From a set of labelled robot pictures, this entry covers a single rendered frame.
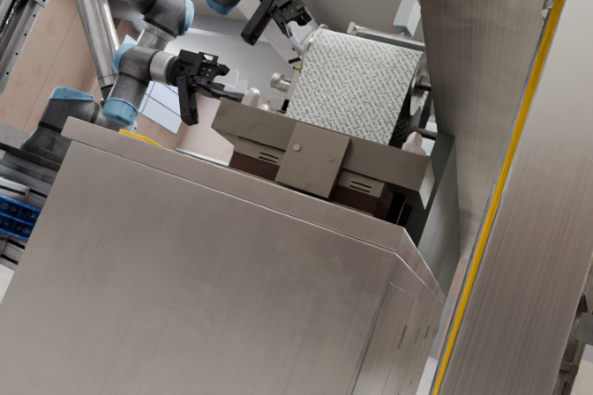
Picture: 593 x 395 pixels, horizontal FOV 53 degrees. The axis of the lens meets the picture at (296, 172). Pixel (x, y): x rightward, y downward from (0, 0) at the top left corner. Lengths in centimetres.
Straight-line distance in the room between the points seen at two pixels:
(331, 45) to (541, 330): 101
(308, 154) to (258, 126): 12
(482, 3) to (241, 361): 61
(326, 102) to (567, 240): 92
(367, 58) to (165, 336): 69
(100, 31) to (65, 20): 1113
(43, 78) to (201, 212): 1161
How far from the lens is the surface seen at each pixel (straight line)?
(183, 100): 136
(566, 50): 43
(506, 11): 73
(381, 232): 91
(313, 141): 101
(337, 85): 128
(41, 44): 1243
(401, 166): 99
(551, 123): 41
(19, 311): 117
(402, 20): 197
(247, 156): 107
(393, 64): 127
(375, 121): 123
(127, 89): 144
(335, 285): 92
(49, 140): 187
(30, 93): 1243
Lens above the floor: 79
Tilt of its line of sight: 8 degrees up
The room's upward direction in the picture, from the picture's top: 21 degrees clockwise
